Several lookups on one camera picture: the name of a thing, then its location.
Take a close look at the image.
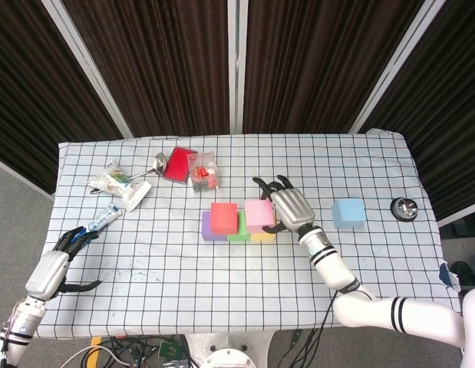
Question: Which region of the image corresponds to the white blue toothpaste tube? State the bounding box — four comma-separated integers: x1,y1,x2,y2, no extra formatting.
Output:
83,203,124,235

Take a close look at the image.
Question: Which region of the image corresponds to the pink foam cube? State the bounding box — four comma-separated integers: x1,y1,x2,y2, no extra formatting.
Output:
243,199,276,234

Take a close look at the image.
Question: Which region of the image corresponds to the green foam cube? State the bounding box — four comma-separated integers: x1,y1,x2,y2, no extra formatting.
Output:
226,210,252,243

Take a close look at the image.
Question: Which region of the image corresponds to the white partition frame post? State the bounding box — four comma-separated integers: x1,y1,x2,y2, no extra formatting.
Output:
40,0,134,139
350,0,449,134
226,0,249,135

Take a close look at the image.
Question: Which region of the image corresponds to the purple foam cube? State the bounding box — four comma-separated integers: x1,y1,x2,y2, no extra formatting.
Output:
201,211,229,242

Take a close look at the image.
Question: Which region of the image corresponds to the black bulky object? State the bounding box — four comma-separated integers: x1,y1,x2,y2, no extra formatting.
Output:
450,260,475,291

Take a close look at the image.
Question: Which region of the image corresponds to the green circuit board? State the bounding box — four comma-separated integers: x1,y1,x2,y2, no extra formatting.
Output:
158,340,184,360

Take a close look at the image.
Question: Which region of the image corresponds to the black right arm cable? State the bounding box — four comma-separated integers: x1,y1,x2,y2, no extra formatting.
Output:
296,289,338,368

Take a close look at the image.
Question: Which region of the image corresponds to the clear plastic box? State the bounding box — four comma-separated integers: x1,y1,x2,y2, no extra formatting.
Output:
186,150,220,194

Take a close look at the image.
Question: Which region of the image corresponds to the crumpled white snack bag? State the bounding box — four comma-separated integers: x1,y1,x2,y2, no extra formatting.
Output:
87,159,153,212

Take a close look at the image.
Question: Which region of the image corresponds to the blue cloth object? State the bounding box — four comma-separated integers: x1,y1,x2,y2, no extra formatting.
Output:
438,262,460,288

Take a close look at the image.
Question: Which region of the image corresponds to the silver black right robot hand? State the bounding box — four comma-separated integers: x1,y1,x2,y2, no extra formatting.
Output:
252,175,316,235

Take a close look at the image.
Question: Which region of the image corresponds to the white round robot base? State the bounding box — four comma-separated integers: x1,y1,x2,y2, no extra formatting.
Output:
183,330,276,368

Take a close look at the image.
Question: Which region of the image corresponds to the black cable tangle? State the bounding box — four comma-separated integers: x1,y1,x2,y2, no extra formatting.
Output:
106,333,192,368

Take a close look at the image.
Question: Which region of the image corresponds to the black cable pair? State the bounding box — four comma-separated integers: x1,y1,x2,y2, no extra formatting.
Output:
286,327,326,368

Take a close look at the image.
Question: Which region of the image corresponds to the red ink pad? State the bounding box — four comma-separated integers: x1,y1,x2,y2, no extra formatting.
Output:
162,146,199,186

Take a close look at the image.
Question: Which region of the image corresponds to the light blue foam cube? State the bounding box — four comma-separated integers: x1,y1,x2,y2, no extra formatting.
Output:
332,198,367,230

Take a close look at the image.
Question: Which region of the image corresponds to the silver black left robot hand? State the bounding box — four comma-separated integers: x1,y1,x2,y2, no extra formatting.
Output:
25,225,103,301

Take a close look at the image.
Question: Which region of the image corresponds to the red foam cube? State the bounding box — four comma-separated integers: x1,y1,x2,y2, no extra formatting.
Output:
209,202,239,235

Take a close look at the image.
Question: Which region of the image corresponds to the white cable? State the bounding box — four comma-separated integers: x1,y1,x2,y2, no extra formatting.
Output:
62,343,130,368

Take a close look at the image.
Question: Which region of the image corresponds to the yellow foam cube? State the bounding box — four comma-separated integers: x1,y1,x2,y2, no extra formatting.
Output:
249,216,279,243

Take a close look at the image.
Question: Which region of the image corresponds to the metal spoon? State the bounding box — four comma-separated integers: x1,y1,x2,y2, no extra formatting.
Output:
129,152,168,181

